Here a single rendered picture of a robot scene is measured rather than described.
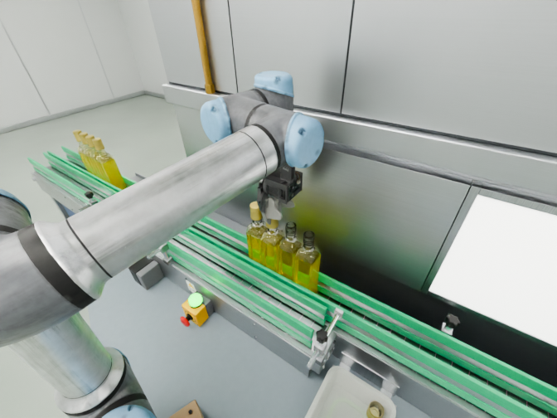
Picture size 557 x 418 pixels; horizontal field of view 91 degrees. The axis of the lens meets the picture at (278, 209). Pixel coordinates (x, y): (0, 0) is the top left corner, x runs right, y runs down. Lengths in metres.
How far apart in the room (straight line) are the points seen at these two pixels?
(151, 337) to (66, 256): 0.79
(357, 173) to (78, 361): 0.65
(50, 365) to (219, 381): 0.49
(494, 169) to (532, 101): 0.12
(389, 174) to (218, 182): 0.44
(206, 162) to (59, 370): 0.41
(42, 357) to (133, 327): 0.58
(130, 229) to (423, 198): 0.58
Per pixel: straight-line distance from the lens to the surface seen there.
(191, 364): 0.99
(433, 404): 0.91
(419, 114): 0.65
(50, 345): 0.55
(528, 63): 0.62
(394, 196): 0.70
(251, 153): 0.36
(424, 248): 0.76
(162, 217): 0.32
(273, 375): 0.93
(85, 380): 0.64
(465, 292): 0.84
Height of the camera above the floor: 1.62
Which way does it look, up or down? 38 degrees down
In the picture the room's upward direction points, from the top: 2 degrees counter-clockwise
